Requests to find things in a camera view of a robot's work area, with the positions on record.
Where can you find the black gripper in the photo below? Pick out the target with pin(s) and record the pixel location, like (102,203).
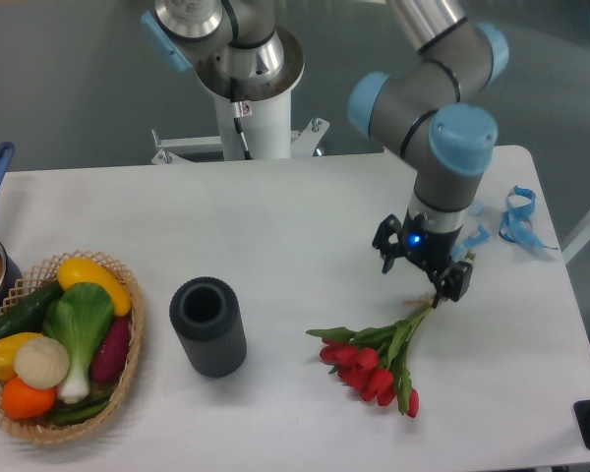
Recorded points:
(427,238)

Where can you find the red tulip bouquet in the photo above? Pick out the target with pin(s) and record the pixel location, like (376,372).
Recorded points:
(374,360)

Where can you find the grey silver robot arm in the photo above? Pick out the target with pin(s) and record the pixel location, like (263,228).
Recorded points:
(250,65)

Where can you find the blue ribbon on stems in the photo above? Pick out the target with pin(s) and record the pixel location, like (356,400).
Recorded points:
(476,238)

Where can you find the light blue paper scrap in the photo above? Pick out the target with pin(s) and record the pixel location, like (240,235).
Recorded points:
(476,208)

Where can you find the blue curled ribbon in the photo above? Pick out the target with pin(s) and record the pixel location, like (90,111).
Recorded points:
(516,221)

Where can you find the dark grey ribbed vase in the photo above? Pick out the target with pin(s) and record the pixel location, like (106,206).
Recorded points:
(206,317)

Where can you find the purple sweet potato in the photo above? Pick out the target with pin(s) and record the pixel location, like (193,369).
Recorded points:
(110,359)

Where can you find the green bok choy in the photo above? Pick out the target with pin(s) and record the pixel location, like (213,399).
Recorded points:
(79,321)

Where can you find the yellow squash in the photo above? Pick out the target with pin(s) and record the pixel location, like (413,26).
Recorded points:
(80,270)

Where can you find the woven wicker basket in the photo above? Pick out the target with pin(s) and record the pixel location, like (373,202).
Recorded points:
(45,430)

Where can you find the green bean pod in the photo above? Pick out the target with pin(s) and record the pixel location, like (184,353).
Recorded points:
(81,411)

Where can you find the cream garlic bulb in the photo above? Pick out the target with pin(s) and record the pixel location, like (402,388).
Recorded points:
(42,363)

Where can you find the dark green cucumber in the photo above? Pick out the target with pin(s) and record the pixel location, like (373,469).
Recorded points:
(28,313)

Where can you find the orange fruit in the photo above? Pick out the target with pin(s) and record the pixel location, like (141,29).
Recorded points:
(21,402)

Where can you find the yellow bell pepper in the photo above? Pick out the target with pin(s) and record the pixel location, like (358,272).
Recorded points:
(9,347)

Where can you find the white metal base frame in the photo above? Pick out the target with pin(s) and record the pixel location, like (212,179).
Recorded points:
(303,143)

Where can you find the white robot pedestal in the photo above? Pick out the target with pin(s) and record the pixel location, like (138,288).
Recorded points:
(265,122)

